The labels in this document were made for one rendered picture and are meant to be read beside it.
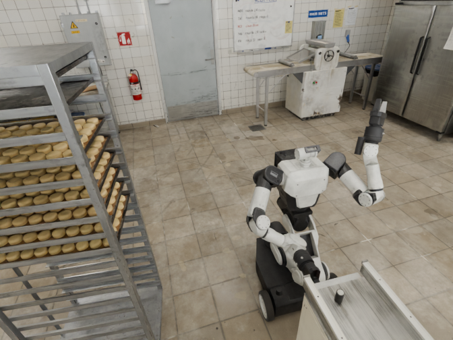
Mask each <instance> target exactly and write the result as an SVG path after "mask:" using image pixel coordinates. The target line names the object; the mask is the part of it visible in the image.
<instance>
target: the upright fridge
mask: <svg viewBox="0 0 453 340"><path fill-rule="evenodd" d="M452 27H453V0H401V1H399V3H395V8H394V13H393V16H392V21H391V25H390V29H389V33H388V37H387V41H386V46H385V49H384V54H383V57H382V62H381V65H380V70H379V74H378V77H377V82H376V85H375V90H374V94H373V98H372V102H371V105H373V106H374V104H375V101H376V99H377V98H380V99H381V105H382V102H383V101H384V102H387V108H386V110H387V111H389V112H392V113H395V114H397V115H399V116H401V117H404V118H406V119H409V120H411V121H414V122H415V123H418V124H420V125H423V126H425V127H427V128H429V129H432V130H435V132H436V133H438V134H439V135H438V139H437V141H440V138H442V136H443V134H451V133H453V50H449V49H444V46H445V44H446V42H447V40H448V38H449V35H450V33H451V31H452ZM381 105H380V107H381Z"/></svg>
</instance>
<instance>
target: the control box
mask: <svg viewBox="0 0 453 340"><path fill-rule="evenodd" d="M358 278H361V276H360V275H359V273H353V274H349V275H345V276H342V277H337V278H334V279H330V280H327V281H322V282H319V283H314V284H315V286H316V287H317V289H321V288H324V287H329V286H331V285H336V284H339V283H344V282H347V281H351V280H354V279H358Z"/></svg>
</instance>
